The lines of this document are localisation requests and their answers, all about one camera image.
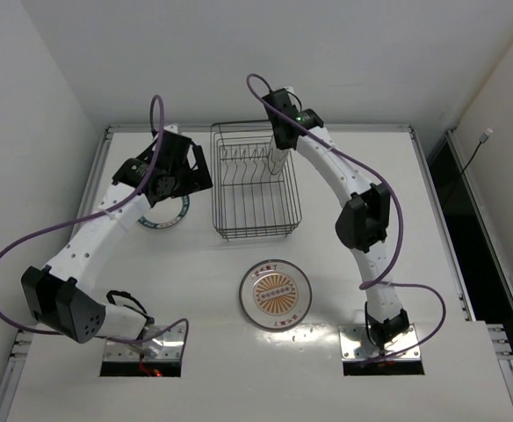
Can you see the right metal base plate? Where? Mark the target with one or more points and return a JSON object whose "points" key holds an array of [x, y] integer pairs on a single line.
{"points": [[355, 345]]}

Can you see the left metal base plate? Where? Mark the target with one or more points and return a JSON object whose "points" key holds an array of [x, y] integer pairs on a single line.
{"points": [[166, 348]]}

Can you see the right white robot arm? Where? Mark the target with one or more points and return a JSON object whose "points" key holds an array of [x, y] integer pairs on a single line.
{"points": [[362, 225]]}

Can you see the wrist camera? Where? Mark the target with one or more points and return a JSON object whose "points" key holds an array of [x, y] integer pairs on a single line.
{"points": [[309, 119], [130, 173]]}

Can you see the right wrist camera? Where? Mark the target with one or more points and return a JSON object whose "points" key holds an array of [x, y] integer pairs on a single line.
{"points": [[309, 119]]}

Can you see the grey wire dish rack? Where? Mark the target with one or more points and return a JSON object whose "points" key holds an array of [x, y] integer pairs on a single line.
{"points": [[251, 198]]}

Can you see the metal base plate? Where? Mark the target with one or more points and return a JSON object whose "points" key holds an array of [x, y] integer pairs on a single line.
{"points": [[355, 345], [166, 348]]}

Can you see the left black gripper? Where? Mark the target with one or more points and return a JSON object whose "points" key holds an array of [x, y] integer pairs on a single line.
{"points": [[197, 174]]}

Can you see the black cable white plug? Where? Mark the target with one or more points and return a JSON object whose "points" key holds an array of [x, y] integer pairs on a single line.
{"points": [[482, 140]]}

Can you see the green rimmed white plate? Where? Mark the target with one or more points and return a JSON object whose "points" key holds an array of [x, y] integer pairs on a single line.
{"points": [[167, 213]]}

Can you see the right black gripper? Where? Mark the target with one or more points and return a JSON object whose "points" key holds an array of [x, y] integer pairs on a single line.
{"points": [[284, 141]]}

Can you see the orange sunburst plate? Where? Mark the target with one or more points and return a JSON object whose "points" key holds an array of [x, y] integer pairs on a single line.
{"points": [[275, 295]]}

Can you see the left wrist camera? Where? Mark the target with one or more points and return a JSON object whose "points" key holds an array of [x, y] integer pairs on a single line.
{"points": [[130, 173]]}

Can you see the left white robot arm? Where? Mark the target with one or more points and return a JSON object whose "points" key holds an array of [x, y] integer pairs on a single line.
{"points": [[58, 294]]}

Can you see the white plate grey flower pattern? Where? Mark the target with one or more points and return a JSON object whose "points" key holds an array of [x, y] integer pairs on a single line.
{"points": [[276, 157]]}

